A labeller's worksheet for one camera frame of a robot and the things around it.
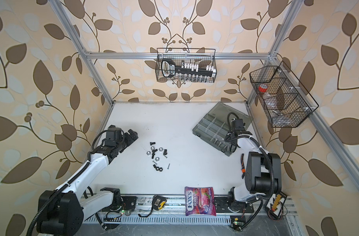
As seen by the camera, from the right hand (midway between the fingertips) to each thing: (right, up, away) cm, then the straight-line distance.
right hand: (232, 140), depth 92 cm
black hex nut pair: (-47, -16, -6) cm, 50 cm away
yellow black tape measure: (-44, -28, -20) cm, 56 cm away
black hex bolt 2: (-51, -9, 0) cm, 51 cm away
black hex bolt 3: (-43, -8, +1) cm, 44 cm away
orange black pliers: (+4, -14, -6) cm, 15 cm away
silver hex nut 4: (-52, -5, +2) cm, 52 cm away
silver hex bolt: (-9, -2, +4) cm, 10 cm away
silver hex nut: (-46, -6, +1) cm, 46 cm away
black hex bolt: (-53, -3, +4) cm, 53 cm away
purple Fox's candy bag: (-23, -28, -19) cm, 40 cm away
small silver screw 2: (-40, -15, -4) cm, 43 cm away
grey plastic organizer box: (-10, +7, +11) cm, 16 cm away
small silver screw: (-48, -14, -4) cm, 50 cm away
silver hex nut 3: (-48, -11, -1) cm, 49 cm away
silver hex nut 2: (-54, -8, +1) cm, 54 cm away
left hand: (-61, +4, -7) cm, 62 cm away
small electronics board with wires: (+15, -31, -20) cm, 40 cm away
